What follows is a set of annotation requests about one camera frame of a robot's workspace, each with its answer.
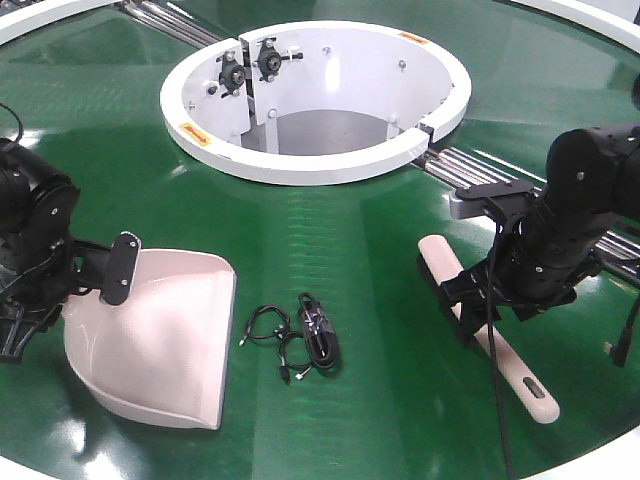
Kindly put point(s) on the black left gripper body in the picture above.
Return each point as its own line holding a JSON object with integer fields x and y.
{"x": 31, "y": 301}

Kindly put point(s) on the chrome roller bars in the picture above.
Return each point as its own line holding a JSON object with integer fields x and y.
{"x": 171, "y": 20}
{"x": 618, "y": 248}

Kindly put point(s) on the black bearing mount right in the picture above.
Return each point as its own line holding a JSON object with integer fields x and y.
{"x": 269, "y": 60}

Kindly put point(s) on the orange warning sticker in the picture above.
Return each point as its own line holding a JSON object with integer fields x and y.
{"x": 414, "y": 38}
{"x": 198, "y": 135}

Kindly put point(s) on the pink plastic dustpan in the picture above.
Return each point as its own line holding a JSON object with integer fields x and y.
{"x": 160, "y": 358}

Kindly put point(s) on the orange warning sticker front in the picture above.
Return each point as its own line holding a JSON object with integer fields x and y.
{"x": 198, "y": 135}

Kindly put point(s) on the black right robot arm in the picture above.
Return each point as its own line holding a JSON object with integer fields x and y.
{"x": 591, "y": 173}

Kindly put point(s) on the green conveyor belt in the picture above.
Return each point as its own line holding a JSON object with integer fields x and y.
{"x": 408, "y": 401}

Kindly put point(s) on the white inner ring guard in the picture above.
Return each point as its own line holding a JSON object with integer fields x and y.
{"x": 362, "y": 102}

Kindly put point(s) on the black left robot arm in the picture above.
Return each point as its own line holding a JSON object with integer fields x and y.
{"x": 37, "y": 203}

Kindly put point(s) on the black bearing mount left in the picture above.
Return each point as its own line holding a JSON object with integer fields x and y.
{"x": 232, "y": 75}

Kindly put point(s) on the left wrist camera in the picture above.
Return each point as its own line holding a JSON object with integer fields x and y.
{"x": 120, "y": 269}

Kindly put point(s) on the orange warning sticker back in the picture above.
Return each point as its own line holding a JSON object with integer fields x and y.
{"x": 414, "y": 38}

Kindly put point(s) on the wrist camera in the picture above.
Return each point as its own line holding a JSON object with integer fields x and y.
{"x": 500, "y": 200}
{"x": 120, "y": 269}

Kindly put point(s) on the pink hand brush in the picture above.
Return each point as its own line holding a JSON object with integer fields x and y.
{"x": 443, "y": 265}

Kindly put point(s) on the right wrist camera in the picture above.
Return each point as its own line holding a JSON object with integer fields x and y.
{"x": 500, "y": 200}

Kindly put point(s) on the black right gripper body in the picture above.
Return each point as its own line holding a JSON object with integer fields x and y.
{"x": 531, "y": 267}

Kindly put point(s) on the chrome roller bars right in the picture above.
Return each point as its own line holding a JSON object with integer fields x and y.
{"x": 618, "y": 248}

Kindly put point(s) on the chrome roller bars left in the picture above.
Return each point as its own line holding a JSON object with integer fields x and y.
{"x": 171, "y": 20}

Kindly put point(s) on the black bearing mount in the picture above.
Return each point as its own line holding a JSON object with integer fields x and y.
{"x": 232, "y": 75}
{"x": 269, "y": 60}

